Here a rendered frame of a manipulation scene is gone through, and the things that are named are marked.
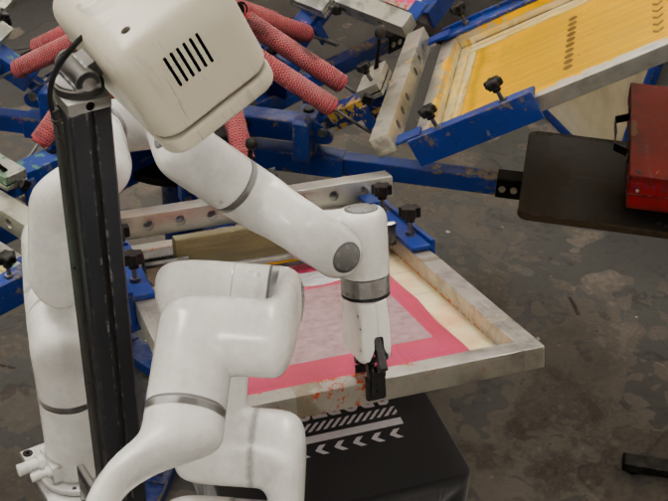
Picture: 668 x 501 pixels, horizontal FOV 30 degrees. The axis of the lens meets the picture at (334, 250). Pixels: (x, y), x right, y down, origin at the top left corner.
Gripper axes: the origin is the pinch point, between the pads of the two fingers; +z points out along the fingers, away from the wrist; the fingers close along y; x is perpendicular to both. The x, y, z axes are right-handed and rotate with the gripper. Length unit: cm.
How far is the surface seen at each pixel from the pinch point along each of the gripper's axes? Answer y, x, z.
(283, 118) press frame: -126, 23, -10
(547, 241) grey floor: -213, 141, 72
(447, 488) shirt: -12.5, 17.6, 30.8
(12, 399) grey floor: -184, -53, 80
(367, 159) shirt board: -120, 42, 2
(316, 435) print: -28.6, -1.5, 24.1
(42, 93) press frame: -150, -33, -19
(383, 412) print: -30.9, 12.5, 23.4
